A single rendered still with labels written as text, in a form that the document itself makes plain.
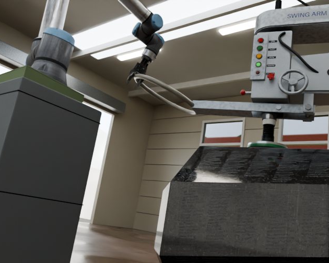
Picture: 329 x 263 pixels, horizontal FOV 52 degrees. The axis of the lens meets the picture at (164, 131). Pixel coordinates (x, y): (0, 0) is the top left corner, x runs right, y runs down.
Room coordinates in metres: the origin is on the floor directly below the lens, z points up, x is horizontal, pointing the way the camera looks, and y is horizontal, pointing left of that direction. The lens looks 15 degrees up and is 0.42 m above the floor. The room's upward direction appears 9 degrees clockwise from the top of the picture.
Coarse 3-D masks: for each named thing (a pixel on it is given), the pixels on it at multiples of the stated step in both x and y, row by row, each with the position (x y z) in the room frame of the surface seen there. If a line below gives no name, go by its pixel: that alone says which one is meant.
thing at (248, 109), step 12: (192, 108) 1.93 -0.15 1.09; (204, 108) 1.90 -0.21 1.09; (216, 108) 1.87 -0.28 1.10; (228, 108) 1.84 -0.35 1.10; (240, 108) 1.81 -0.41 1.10; (252, 108) 1.78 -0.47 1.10; (264, 108) 1.76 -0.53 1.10; (276, 108) 1.72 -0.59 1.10; (288, 108) 1.71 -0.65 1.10; (300, 108) 1.68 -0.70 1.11; (312, 120) 1.76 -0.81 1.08
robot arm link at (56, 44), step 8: (48, 32) 1.39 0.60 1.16; (56, 32) 1.39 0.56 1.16; (64, 32) 1.40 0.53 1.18; (48, 40) 1.39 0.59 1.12; (56, 40) 1.39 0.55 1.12; (64, 40) 1.40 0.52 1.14; (72, 40) 1.44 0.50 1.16; (40, 48) 1.40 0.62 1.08; (48, 48) 1.38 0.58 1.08; (56, 48) 1.39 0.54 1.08; (64, 48) 1.41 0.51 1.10; (72, 48) 1.45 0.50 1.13; (40, 56) 1.39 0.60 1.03; (48, 56) 1.38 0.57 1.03; (56, 56) 1.39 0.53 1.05; (64, 56) 1.42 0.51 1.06; (64, 64) 1.43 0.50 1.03
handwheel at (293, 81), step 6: (288, 72) 1.62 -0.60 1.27; (294, 72) 1.61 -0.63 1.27; (300, 72) 1.59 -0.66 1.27; (282, 78) 1.63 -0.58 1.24; (288, 78) 1.62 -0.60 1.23; (294, 78) 1.60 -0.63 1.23; (300, 78) 1.59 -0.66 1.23; (306, 78) 1.58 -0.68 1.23; (294, 84) 1.60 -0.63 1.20; (306, 84) 1.58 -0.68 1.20; (282, 90) 1.63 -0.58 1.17; (294, 90) 1.61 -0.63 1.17; (300, 90) 1.59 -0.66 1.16
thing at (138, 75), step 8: (136, 80) 2.06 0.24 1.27; (152, 80) 1.84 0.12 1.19; (144, 88) 2.19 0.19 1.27; (168, 88) 1.82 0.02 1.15; (160, 96) 2.27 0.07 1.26; (184, 96) 1.86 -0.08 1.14; (168, 104) 2.29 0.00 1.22; (176, 104) 2.28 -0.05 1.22; (192, 104) 1.91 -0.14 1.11; (184, 112) 2.23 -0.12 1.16; (192, 112) 2.15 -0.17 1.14
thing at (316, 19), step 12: (264, 12) 1.74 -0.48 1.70; (276, 12) 1.70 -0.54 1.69; (288, 12) 1.67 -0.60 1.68; (300, 12) 1.65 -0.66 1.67; (312, 12) 1.62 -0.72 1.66; (324, 12) 1.60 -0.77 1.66; (264, 24) 1.73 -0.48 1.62; (276, 24) 1.70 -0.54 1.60; (288, 24) 1.67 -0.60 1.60; (300, 24) 1.65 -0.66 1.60; (312, 24) 1.63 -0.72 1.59; (324, 24) 1.61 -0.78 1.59; (300, 36) 1.76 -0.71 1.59; (312, 36) 1.74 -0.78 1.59; (324, 36) 1.72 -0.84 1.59
